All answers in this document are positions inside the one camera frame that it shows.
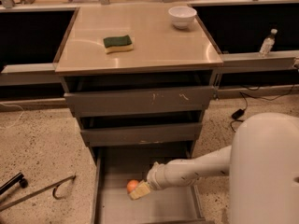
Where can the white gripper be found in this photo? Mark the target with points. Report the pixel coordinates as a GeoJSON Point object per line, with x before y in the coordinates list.
{"type": "Point", "coordinates": [154, 175]}

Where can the orange fruit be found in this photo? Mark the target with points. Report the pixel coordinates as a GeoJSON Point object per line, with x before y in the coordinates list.
{"type": "Point", "coordinates": [131, 185]}

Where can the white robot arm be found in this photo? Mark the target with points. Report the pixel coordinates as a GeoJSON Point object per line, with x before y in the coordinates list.
{"type": "Point", "coordinates": [262, 164]}

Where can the grey open bottom drawer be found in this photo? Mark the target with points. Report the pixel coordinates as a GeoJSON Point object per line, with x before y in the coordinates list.
{"type": "Point", "coordinates": [116, 166]}

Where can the grey middle drawer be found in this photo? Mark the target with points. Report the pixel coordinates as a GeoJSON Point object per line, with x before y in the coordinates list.
{"type": "Point", "coordinates": [153, 134]}

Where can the grey top drawer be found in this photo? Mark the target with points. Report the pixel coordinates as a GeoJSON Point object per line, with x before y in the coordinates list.
{"type": "Point", "coordinates": [145, 101]}

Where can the grey drawer cabinet with counter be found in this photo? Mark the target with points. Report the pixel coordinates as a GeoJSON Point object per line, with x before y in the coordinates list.
{"type": "Point", "coordinates": [163, 57]}

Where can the metal rod with hook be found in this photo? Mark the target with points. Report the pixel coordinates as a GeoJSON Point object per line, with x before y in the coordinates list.
{"type": "Point", "coordinates": [53, 186]}

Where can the black caster leg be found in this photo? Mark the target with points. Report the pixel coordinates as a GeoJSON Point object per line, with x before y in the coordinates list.
{"type": "Point", "coordinates": [16, 179]}

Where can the green yellow sponge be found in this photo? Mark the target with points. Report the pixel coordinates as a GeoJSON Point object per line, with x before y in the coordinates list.
{"type": "Point", "coordinates": [118, 44]}

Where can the white bowl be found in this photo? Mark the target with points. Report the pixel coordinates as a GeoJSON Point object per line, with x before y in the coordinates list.
{"type": "Point", "coordinates": [181, 17]}

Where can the clear plastic water bottle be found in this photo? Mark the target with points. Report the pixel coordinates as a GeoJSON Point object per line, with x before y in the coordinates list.
{"type": "Point", "coordinates": [268, 43]}

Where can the black power adapter with cable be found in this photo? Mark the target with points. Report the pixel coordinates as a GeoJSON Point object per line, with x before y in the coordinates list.
{"type": "Point", "coordinates": [236, 116]}

